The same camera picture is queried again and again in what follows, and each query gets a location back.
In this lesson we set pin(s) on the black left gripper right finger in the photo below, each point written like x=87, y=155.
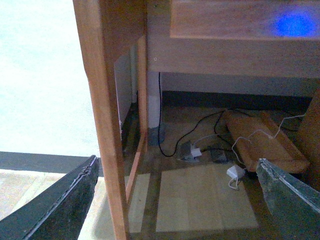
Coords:
x=288, y=198

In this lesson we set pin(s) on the white power adapter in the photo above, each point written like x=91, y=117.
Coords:
x=235, y=172

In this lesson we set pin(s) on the pull-out keyboard tray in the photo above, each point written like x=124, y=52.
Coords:
x=245, y=19

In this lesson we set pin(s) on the white plug on strip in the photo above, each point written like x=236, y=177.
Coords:
x=196, y=152

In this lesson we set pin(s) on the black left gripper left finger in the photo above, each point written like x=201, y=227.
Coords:
x=59, y=212

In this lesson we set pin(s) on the wooden footrest board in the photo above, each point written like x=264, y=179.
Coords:
x=260, y=138

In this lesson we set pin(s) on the grey power strip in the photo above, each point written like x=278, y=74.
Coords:
x=217, y=155

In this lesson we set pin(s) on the wooden desk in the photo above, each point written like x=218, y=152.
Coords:
x=121, y=40

